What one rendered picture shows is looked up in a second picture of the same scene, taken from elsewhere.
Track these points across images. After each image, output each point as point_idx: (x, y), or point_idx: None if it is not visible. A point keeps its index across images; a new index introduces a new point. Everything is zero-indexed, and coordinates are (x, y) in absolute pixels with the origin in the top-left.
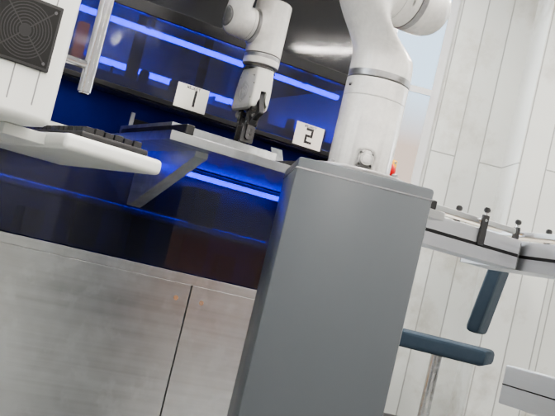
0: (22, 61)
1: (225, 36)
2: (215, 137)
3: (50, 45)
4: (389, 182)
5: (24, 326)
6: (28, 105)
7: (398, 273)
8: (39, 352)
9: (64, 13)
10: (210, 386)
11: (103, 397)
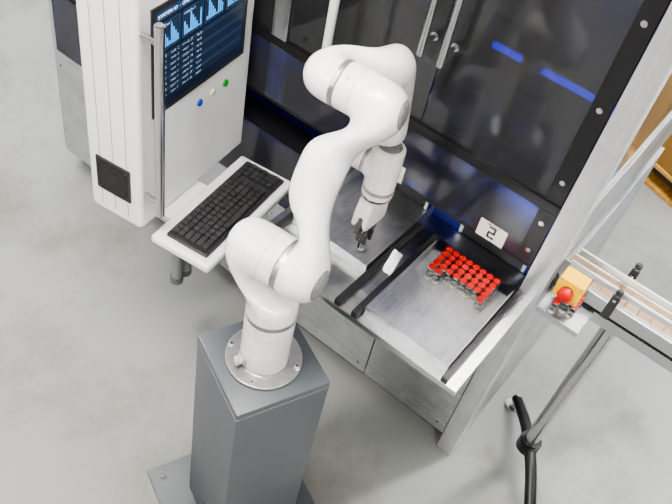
0: (116, 195)
1: (419, 129)
2: None
3: (127, 191)
4: (222, 389)
5: None
6: (127, 216)
7: (227, 439)
8: None
9: (131, 175)
10: None
11: (339, 319)
